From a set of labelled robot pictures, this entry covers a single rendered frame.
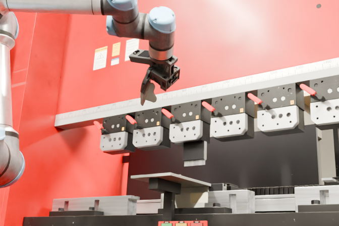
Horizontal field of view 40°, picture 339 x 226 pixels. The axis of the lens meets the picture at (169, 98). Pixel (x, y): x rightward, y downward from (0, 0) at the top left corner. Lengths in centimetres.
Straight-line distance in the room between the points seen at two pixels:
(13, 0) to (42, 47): 127
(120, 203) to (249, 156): 69
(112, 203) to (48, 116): 63
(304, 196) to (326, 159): 280
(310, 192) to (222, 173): 85
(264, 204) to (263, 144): 44
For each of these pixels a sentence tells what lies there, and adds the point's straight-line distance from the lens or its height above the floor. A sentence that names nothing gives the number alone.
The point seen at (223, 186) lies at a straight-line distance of 180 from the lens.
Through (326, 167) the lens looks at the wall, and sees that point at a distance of 442.
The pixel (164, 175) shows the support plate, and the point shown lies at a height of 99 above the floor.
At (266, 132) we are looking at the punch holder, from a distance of 174.
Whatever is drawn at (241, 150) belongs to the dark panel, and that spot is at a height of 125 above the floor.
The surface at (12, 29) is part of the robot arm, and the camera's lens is 142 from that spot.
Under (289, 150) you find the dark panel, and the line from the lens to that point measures 227.
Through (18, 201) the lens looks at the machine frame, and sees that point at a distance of 233.
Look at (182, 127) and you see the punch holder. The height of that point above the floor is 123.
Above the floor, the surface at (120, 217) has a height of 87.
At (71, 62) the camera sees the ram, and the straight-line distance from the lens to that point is 254.
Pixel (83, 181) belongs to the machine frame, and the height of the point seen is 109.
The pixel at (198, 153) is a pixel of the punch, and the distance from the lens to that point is 188.
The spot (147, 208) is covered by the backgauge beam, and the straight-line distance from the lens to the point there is 230.
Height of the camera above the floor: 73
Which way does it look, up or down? 19 degrees up
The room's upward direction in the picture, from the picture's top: 3 degrees clockwise
